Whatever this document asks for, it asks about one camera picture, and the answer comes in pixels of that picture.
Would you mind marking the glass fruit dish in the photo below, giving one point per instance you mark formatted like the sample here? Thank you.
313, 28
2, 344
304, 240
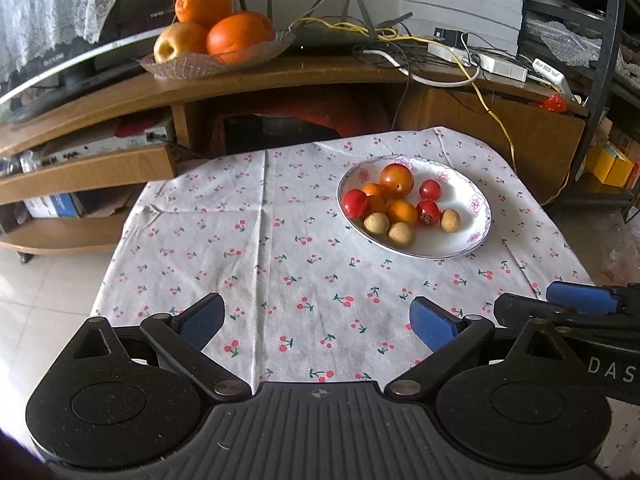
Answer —
175, 69

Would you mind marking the blue and white box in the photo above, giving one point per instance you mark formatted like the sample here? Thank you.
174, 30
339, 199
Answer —
52, 205

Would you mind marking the small mandarin orange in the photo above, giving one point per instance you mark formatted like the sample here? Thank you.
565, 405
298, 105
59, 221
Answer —
372, 190
402, 211
377, 205

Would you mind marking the black router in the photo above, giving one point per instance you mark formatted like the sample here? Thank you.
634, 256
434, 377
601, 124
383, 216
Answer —
330, 40

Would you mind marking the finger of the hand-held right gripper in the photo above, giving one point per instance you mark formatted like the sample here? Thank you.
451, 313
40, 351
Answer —
580, 297
520, 307

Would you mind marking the yellow apple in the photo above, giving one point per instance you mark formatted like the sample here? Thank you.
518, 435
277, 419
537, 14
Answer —
180, 42

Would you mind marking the small red tomato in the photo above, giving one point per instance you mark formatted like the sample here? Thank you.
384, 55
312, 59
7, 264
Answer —
428, 212
430, 189

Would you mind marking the clear plastic bag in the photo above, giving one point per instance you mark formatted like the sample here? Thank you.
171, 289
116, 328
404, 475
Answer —
622, 255

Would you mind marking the cherry-print tablecloth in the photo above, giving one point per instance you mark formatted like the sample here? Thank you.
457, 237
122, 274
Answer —
225, 260

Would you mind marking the white plate with pink flowers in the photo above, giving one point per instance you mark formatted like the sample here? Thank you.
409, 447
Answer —
450, 245

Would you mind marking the black metal rack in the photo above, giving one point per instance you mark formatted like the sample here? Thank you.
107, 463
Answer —
606, 60

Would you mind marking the bubble wrap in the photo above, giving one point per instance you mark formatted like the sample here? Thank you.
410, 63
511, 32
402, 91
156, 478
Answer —
570, 37

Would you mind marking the white labelled device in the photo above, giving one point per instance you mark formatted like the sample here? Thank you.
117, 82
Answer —
550, 72

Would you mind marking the white lace cloth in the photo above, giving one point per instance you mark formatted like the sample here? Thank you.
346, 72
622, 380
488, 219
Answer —
50, 5

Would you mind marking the silver set-top box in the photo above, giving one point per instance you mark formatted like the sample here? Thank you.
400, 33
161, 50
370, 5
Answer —
100, 145

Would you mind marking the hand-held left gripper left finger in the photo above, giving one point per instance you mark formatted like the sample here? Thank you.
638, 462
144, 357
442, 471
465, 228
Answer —
202, 323

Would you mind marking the white power strip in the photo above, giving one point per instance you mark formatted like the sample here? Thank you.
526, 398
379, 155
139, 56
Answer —
504, 68
452, 53

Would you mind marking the medium red tomato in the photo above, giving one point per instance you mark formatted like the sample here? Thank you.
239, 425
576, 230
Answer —
355, 203

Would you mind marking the small red item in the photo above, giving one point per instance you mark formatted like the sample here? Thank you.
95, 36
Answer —
555, 103

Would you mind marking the large brown longan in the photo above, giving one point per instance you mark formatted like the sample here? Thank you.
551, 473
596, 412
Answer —
401, 234

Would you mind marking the yellow box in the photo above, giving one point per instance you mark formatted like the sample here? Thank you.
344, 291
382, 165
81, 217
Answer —
612, 165

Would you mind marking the white ribbed panel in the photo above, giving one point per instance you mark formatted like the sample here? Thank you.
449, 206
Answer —
460, 0

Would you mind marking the wooden television stand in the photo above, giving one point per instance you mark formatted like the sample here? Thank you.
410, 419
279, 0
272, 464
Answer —
300, 74

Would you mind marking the large orange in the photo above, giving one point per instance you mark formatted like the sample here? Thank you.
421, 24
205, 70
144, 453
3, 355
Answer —
202, 5
240, 35

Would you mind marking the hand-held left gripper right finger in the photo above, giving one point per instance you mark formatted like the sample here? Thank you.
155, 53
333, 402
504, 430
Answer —
432, 323

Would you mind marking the large red-orange tomato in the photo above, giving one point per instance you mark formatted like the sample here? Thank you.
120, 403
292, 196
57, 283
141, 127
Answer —
396, 178

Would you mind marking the black power adapter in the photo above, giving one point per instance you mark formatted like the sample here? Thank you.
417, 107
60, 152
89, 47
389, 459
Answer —
448, 36

